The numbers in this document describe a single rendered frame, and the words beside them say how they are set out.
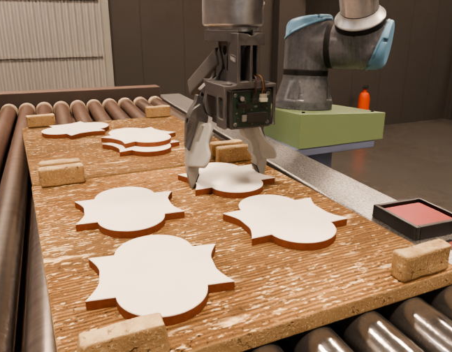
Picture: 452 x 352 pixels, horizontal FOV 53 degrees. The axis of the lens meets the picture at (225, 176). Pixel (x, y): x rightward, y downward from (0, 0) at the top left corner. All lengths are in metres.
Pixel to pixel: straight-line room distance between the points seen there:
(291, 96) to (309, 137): 0.13
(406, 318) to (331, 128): 0.75
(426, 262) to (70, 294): 0.31
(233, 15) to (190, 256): 0.28
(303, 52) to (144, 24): 3.18
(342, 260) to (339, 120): 0.72
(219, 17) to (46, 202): 0.31
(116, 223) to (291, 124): 0.68
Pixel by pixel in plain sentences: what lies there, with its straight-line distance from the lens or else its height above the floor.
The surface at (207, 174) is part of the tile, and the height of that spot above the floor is 0.95.
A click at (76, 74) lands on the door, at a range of 4.11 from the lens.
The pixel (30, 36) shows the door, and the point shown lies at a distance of 4.07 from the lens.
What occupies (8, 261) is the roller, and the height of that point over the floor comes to 0.92.
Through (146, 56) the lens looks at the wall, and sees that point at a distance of 4.27.
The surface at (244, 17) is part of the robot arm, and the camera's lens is 0.56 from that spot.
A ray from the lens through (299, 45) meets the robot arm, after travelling 1.18.
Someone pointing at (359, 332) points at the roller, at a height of 0.91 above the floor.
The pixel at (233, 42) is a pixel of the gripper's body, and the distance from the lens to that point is 0.55.
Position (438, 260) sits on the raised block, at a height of 0.95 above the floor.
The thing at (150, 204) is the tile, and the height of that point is 0.95.
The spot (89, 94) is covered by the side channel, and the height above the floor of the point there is 0.93.
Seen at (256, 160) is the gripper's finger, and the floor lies 0.96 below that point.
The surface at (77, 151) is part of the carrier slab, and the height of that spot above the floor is 0.94.
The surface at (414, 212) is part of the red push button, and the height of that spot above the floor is 0.93.
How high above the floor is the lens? 1.15
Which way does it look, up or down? 18 degrees down
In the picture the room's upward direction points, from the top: straight up
